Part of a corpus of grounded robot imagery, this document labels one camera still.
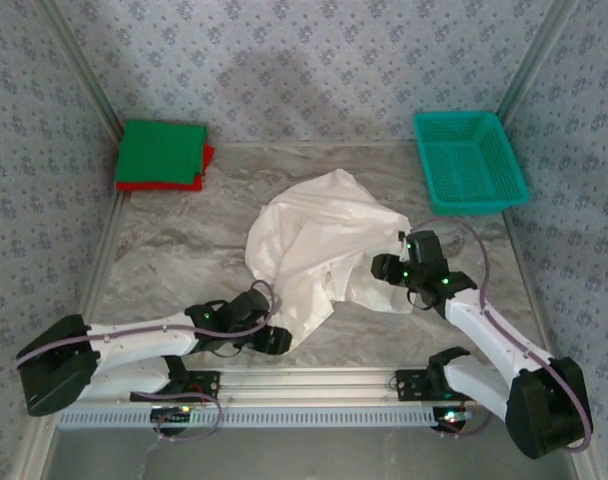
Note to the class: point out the teal plastic mesh basket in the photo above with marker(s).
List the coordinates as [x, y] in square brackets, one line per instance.
[464, 160]

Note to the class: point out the red folded t-shirt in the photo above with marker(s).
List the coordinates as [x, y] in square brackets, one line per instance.
[149, 187]

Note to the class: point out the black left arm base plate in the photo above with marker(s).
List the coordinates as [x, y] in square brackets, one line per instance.
[204, 385]

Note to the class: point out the green folded t-shirt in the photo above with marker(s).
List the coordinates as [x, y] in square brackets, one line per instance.
[159, 150]

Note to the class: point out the grey floral patterned cloth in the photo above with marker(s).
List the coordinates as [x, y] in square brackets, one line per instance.
[528, 280]

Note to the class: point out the black controller board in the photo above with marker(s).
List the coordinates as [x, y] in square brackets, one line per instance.
[171, 414]
[454, 416]

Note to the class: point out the aluminium frame post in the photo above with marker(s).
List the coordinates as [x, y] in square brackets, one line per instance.
[536, 60]
[89, 70]

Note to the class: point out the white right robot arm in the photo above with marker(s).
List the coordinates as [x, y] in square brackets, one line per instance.
[484, 330]

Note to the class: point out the aluminium rail beam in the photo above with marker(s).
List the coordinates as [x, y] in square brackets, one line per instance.
[309, 385]

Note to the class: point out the white t-shirt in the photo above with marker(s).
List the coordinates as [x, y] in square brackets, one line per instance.
[324, 225]

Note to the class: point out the aluminium table side rail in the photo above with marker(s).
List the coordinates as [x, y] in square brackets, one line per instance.
[102, 260]

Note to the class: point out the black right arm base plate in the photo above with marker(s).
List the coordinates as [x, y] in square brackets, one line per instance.
[409, 385]

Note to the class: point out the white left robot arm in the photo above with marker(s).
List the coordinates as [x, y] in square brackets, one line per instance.
[134, 337]

